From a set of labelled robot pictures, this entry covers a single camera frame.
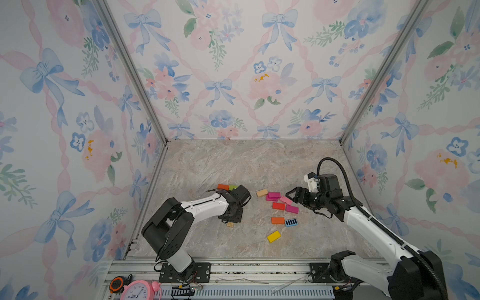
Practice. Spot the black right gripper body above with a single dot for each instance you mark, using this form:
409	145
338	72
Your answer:
318	200

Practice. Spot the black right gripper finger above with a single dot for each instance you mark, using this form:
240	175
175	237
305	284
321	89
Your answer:
298	193
300	201

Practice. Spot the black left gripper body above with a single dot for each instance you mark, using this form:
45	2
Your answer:
237	217

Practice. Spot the orange block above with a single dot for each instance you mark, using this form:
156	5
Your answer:
277	220
223	187

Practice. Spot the tan wooden block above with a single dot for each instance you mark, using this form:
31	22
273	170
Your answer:
262	193

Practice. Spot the magenta block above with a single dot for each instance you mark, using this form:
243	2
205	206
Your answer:
292	209
273	196

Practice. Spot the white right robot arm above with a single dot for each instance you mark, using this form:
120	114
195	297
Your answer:
409	273

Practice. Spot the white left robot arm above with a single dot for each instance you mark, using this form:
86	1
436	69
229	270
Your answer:
169	226

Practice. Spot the magenta block flat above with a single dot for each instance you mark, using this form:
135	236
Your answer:
292	209

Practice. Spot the light pink block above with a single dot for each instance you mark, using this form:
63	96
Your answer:
286	200

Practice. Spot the blue slotted block near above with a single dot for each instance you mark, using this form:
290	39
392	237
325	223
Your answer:
291	222

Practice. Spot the red block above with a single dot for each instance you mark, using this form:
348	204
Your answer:
279	206

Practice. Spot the yellow block front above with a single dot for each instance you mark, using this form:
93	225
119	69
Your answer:
274	236

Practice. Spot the pink alarm clock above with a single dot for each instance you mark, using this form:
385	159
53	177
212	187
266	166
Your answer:
141	290

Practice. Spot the orange black tape measure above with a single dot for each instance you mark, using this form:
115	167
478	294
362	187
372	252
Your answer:
118	284

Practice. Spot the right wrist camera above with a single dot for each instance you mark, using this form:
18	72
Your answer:
312	181

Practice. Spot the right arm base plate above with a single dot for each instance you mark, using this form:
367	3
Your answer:
320	272

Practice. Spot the aluminium front rail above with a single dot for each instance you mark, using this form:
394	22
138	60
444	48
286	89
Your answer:
267	279

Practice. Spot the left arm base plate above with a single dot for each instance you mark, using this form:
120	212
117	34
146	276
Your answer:
197	272

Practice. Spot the aluminium left corner post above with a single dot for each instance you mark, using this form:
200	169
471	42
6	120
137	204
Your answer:
112	29

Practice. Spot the aluminium corner post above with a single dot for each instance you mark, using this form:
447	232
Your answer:
112	29
412	20

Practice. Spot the aluminium right corner post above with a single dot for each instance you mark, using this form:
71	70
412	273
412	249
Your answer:
412	20

